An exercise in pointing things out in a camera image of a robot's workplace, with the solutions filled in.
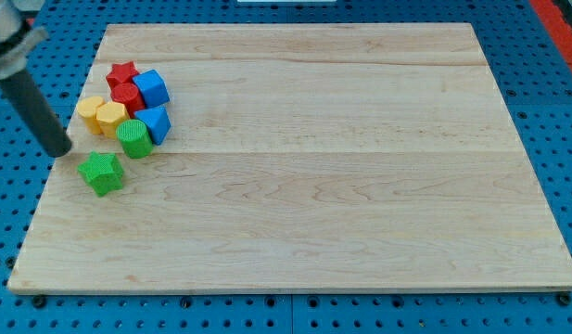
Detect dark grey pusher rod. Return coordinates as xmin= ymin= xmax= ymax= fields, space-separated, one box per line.
xmin=0 ymin=70 xmax=72 ymax=158

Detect light wooden board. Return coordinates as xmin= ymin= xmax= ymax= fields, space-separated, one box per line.
xmin=8 ymin=23 xmax=572 ymax=295

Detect yellow cylinder block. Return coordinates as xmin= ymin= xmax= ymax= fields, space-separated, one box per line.
xmin=76 ymin=96 xmax=105 ymax=135

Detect yellow hexagon block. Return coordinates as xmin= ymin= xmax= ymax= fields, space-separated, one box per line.
xmin=96 ymin=101 xmax=129 ymax=139

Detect green star block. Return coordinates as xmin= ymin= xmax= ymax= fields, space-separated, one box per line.
xmin=77 ymin=151 xmax=124 ymax=197

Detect red cylinder block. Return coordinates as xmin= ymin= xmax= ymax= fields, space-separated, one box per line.
xmin=110 ymin=83 xmax=146 ymax=118

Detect red star block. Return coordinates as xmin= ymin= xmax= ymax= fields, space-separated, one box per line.
xmin=106 ymin=61 xmax=139 ymax=89

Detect green cylinder block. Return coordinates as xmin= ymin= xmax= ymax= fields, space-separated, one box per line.
xmin=116 ymin=119 xmax=153 ymax=159

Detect blue cube block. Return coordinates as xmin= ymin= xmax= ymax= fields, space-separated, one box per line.
xmin=133 ymin=70 xmax=170 ymax=108

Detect blue triangle block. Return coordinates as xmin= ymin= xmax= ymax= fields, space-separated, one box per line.
xmin=134 ymin=106 xmax=172 ymax=146

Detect red tape strip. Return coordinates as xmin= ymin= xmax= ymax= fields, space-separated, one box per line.
xmin=529 ymin=0 xmax=572 ymax=71

